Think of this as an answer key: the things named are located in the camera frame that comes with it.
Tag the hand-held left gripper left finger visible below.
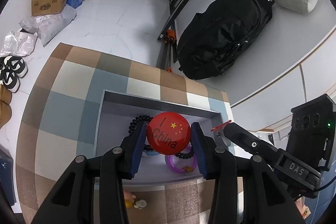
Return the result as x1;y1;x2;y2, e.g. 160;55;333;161
31;121;147;224

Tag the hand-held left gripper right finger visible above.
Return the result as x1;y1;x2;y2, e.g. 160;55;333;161
190;122;300;224

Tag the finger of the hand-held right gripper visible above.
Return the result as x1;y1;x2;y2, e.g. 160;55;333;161
223;123;286;170

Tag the black beaded bracelet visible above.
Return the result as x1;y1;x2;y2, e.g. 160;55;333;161
175;144;196;160

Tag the black spiral hair tie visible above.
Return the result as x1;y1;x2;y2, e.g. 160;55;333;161
128;115;154;151

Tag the grey cardboard box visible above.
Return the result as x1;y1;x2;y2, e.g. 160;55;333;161
94;89;231;185

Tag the round pin badge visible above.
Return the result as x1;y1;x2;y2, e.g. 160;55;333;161
146;112;191;156

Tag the purple plastic bracelet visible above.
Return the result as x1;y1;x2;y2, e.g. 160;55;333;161
165;152;198;174

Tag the yellow pink toy hair clip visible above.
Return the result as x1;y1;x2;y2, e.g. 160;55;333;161
123;191;137;209

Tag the white panel with wooden trim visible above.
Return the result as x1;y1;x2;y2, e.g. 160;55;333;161
231;27;336;132

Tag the checkered tablecloth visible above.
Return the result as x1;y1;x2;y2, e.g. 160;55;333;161
14;42;263;224

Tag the black backpack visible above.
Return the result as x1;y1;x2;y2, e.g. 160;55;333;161
176;0;273;80

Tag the orange clamp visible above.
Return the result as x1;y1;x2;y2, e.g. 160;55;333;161
164;30;177;45

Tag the brown slipper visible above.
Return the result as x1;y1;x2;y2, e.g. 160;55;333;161
0;84;12;104
0;101;12;129

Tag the black white sneaker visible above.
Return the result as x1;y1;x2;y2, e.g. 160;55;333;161
0;55;29;79
0;67;21;93

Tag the grey plastic mailer bag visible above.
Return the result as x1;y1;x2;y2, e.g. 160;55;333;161
19;5;77;46

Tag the white plastic packaging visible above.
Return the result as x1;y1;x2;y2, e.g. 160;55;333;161
0;31;38;57

